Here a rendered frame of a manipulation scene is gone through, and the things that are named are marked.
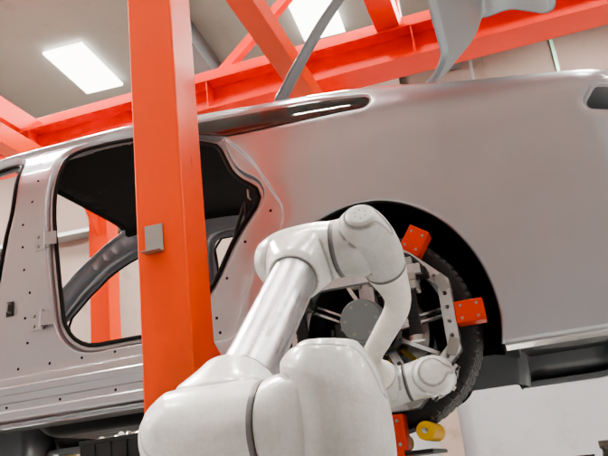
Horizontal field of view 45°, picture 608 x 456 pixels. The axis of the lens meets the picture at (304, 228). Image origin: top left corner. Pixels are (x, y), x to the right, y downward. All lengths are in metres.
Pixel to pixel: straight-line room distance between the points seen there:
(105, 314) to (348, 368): 4.61
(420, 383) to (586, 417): 8.53
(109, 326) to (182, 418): 4.44
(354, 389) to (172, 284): 1.22
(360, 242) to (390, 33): 3.74
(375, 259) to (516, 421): 8.88
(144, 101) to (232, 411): 1.52
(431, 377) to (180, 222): 0.86
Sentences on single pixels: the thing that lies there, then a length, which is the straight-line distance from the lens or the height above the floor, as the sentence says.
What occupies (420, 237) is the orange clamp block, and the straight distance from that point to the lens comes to 2.44.
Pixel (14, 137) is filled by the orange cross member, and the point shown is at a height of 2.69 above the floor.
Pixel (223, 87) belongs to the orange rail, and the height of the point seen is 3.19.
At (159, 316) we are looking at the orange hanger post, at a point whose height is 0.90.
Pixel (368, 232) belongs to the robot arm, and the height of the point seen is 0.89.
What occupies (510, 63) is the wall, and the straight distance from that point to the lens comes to 11.89.
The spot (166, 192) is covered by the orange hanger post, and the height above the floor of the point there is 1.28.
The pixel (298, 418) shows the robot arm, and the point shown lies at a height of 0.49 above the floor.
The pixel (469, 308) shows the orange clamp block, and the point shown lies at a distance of 2.37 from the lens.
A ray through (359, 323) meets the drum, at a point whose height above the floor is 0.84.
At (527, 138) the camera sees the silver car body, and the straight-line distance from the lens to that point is 2.62.
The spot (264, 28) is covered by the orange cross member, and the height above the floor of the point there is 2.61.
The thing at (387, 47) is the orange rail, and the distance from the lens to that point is 5.27.
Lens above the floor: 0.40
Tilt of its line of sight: 19 degrees up
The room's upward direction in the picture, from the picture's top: 7 degrees counter-clockwise
